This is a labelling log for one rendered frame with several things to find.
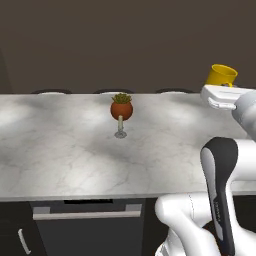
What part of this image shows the silver cabinet handle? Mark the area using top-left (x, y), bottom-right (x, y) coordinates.
top-left (17, 228), bottom-right (32, 256)

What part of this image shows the black dishwasher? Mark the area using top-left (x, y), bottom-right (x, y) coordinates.
top-left (30, 198), bottom-right (147, 256)

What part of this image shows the black cabinet door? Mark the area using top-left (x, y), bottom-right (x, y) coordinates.
top-left (0, 200), bottom-right (48, 256)

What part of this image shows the green plant in brown pot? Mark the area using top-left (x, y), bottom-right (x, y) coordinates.
top-left (110, 92), bottom-right (134, 122)

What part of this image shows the yellow mug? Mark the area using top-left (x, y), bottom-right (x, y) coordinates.
top-left (205, 63), bottom-right (239, 88)

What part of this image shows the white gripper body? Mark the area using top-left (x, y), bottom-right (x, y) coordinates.
top-left (200, 84), bottom-right (250, 104)

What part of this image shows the silver dishwasher handle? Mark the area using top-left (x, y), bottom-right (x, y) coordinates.
top-left (32, 210), bottom-right (143, 221)

